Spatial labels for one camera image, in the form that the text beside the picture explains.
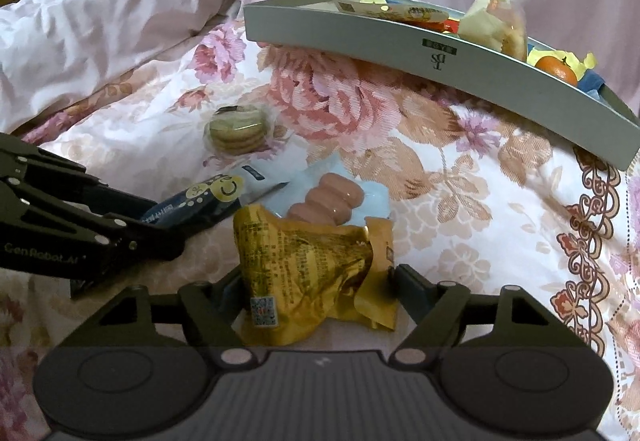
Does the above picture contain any gold foil snack packet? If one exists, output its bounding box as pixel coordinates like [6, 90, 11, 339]
[233, 205, 398, 347]

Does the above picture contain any dark blue snack stick packet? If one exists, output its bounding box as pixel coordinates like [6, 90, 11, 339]
[140, 163, 292, 237]

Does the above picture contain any sausage pack light blue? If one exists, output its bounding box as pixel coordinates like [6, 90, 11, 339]
[262, 154, 390, 227]

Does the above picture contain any floral bed sheet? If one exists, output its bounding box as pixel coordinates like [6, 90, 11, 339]
[23, 22, 639, 440]

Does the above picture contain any round biscuit pack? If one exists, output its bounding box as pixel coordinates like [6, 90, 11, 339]
[203, 104, 273, 156]

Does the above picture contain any pale pink duvet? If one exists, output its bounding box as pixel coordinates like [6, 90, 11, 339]
[1, 0, 226, 134]

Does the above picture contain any grey cardboard tray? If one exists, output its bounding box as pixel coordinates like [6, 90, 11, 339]
[244, 0, 639, 170]

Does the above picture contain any orange tangerine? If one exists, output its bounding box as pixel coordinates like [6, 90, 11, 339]
[535, 56, 578, 87]

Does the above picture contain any yellow torn paper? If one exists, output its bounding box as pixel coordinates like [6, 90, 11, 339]
[527, 48, 598, 80]

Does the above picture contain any red snack packet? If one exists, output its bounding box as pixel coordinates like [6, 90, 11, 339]
[409, 19, 459, 34]

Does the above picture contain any sandwich in clear wrapper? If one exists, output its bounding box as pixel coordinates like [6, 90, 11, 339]
[457, 0, 528, 62]

